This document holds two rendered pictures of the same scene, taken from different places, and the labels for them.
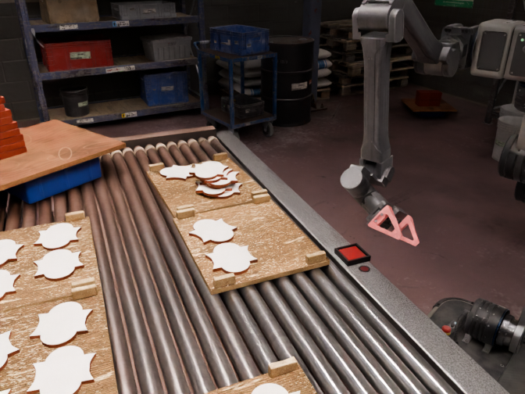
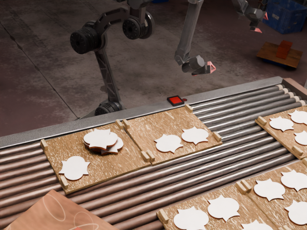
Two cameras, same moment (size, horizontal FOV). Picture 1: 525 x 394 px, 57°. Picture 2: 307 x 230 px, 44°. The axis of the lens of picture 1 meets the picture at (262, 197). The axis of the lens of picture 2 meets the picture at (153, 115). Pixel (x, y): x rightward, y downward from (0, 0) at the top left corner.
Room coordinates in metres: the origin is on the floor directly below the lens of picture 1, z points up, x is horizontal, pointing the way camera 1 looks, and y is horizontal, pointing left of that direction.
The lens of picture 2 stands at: (1.61, 1.56, 2.14)
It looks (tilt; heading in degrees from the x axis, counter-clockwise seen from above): 36 degrees down; 260
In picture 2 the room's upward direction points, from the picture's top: 7 degrees clockwise
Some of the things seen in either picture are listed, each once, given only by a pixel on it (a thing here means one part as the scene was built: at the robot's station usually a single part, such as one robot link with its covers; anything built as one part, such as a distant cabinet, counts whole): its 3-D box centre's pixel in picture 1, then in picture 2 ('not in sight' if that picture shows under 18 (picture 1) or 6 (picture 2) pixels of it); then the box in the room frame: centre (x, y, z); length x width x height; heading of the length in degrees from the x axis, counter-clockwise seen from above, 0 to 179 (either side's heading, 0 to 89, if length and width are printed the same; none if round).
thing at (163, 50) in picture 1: (166, 47); not in sight; (5.66, 1.09, 0.76); 0.50 x 0.36 x 0.24; 124
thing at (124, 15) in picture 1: (143, 10); not in sight; (5.55, 1.29, 1.16); 0.60 x 0.40 x 0.15; 121
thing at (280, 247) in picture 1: (245, 239); (171, 133); (1.25, 0.05, 0.93); 0.41 x 0.35 x 0.02; 23
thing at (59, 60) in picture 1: (76, 52); not in sight; (5.22, 1.96, 0.78); 0.66 x 0.45 x 0.28; 119
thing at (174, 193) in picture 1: (205, 184); (94, 154); (1.63, 0.21, 0.93); 0.41 x 0.35 x 0.02; 25
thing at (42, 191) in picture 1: (44, 168); not in sight; (1.70, 0.84, 0.97); 0.31 x 0.31 x 0.10; 52
